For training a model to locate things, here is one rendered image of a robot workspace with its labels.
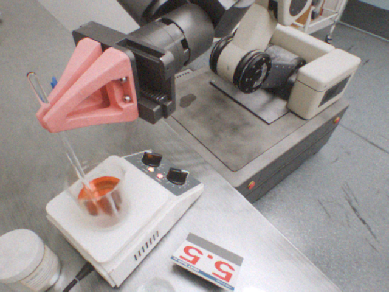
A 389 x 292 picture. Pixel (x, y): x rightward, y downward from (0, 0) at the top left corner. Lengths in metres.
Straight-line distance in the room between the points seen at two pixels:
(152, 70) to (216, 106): 1.01
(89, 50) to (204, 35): 0.13
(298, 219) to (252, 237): 0.95
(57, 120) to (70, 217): 0.18
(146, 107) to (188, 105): 1.00
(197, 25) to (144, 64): 0.09
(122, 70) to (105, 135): 0.37
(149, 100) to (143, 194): 0.16
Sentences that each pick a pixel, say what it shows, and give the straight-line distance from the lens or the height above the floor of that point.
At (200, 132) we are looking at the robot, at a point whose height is 0.36.
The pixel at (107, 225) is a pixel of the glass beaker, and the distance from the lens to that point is 0.34.
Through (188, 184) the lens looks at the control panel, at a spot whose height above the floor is 0.79.
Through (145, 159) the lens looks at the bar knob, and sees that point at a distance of 0.45.
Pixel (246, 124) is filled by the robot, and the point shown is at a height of 0.36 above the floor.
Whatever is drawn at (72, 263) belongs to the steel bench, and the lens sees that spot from 0.45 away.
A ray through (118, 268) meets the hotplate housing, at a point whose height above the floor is 0.81.
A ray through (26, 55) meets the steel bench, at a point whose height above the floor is 0.75.
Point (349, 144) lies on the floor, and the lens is 1.85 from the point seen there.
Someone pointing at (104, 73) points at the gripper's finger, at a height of 1.03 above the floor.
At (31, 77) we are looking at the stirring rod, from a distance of 0.21.
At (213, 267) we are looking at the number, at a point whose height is 0.78.
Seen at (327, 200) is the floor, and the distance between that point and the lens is 1.51.
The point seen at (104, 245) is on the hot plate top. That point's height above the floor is 0.84.
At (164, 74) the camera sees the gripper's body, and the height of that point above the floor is 1.03.
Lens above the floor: 1.15
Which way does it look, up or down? 48 degrees down
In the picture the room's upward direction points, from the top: 3 degrees clockwise
